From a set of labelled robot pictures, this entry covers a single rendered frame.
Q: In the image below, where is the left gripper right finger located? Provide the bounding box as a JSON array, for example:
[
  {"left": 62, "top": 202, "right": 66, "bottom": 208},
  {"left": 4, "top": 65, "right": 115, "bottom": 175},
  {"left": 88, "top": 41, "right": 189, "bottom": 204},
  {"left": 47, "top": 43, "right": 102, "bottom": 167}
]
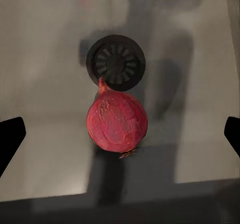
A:
[{"left": 224, "top": 117, "right": 240, "bottom": 157}]

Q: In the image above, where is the vidalia onion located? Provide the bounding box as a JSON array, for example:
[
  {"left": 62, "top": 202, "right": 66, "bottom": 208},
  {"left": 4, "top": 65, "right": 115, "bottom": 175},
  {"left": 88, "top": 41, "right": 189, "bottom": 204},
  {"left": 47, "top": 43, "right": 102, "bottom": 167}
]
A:
[{"left": 86, "top": 76, "right": 148, "bottom": 158}]

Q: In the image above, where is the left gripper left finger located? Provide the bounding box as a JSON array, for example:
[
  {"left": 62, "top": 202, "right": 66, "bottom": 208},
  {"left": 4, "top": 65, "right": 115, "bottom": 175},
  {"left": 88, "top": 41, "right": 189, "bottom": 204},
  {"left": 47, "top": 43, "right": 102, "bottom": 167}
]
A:
[{"left": 0, "top": 117, "right": 26, "bottom": 176}]

